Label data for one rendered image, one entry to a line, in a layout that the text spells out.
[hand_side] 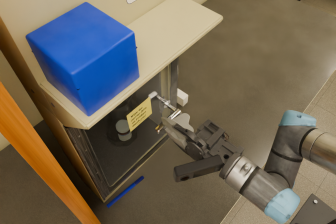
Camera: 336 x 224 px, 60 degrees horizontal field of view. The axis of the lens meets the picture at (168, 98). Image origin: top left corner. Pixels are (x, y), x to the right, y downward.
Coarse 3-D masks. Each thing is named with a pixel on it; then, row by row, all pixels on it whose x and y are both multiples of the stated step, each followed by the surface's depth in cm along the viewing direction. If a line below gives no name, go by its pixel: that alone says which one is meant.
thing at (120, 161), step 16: (176, 64) 71; (160, 80) 70; (176, 80) 76; (144, 96) 68; (160, 96) 75; (176, 96) 82; (112, 112) 62; (128, 112) 67; (160, 112) 80; (80, 128) 56; (96, 128) 61; (112, 128) 66; (128, 128) 71; (144, 128) 78; (96, 144) 64; (112, 144) 70; (128, 144) 76; (144, 144) 84; (160, 144) 94; (96, 160) 68; (112, 160) 75; (128, 160) 82; (144, 160) 92; (112, 176) 80
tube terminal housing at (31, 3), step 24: (0, 0) 33; (24, 0) 35; (48, 0) 38; (72, 0) 40; (96, 0) 44; (120, 0) 47; (144, 0) 52; (0, 24) 36; (24, 24) 37; (0, 48) 47; (24, 48) 39; (24, 72) 45; (48, 120) 60; (72, 144) 59; (96, 192) 85
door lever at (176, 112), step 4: (168, 100) 79; (164, 104) 78; (168, 104) 79; (172, 108) 78; (172, 112) 77; (176, 112) 77; (180, 112) 77; (168, 116) 76; (172, 116) 76; (176, 116) 77; (160, 124) 75; (156, 128) 74; (160, 128) 74; (164, 128) 75; (156, 132) 74
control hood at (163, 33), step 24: (168, 0) 56; (144, 24) 52; (168, 24) 52; (192, 24) 52; (216, 24) 53; (144, 48) 48; (168, 48) 48; (144, 72) 45; (48, 96) 44; (120, 96) 42; (72, 120) 42; (96, 120) 40
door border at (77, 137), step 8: (72, 128) 54; (72, 136) 55; (80, 136) 58; (80, 144) 59; (80, 152) 60; (88, 152) 64; (88, 160) 65; (96, 168) 70; (96, 176) 73; (104, 184) 79; (104, 192) 82
